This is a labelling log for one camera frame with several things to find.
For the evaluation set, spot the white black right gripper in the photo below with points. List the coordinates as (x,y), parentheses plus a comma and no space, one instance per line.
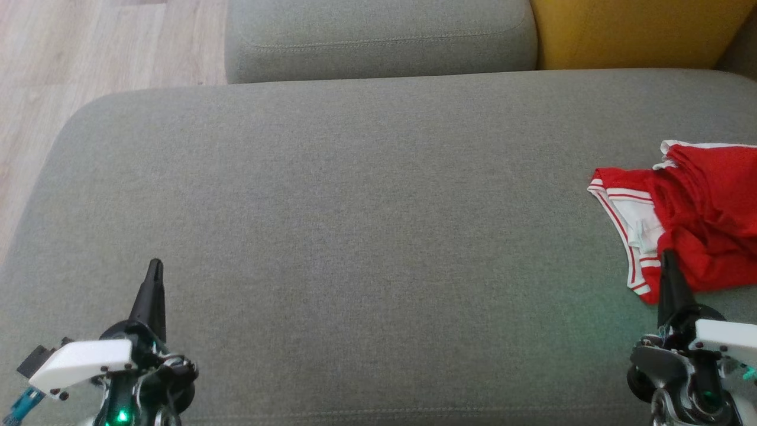
(727,337)

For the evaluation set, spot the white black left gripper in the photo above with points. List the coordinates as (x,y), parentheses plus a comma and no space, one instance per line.
(83,361)

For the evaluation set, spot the red basketball jersey number 23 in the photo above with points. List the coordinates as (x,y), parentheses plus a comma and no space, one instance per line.
(636,222)

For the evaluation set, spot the red shorts with white stripe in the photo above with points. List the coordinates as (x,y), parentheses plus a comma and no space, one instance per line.
(715,207)

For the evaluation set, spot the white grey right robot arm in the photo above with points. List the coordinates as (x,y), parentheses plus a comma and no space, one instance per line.
(680,378)

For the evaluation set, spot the grey sofa seat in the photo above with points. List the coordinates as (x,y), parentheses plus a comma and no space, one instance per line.
(355,236)

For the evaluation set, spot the large yellow sofa back cushion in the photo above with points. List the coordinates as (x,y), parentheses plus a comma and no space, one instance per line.
(639,29)

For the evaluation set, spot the large grey sofa seat cushion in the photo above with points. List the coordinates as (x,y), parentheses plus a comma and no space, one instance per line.
(378,35)

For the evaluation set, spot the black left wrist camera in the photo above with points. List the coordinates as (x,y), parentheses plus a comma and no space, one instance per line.
(35,358)

